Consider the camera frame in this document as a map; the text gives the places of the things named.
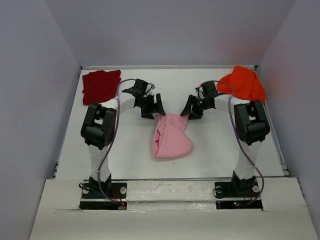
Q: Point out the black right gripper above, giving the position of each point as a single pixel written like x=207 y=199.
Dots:
x=195 y=107

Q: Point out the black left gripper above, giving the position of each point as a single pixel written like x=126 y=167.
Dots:
x=152 y=106

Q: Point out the pink t shirt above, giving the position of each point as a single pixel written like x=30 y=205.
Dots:
x=170 y=141

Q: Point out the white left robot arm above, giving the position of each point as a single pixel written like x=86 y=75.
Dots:
x=101 y=122

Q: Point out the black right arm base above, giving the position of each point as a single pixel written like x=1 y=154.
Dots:
x=237 y=194

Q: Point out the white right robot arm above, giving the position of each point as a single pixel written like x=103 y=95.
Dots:
x=248 y=120

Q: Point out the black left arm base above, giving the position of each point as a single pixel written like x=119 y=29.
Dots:
x=109 y=195

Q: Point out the dark red folded t shirt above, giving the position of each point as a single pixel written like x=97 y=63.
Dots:
x=100 y=86

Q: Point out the orange t shirt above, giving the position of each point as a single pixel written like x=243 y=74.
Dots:
x=245 y=82

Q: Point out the aluminium table front rail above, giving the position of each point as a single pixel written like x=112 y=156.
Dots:
x=188 y=179

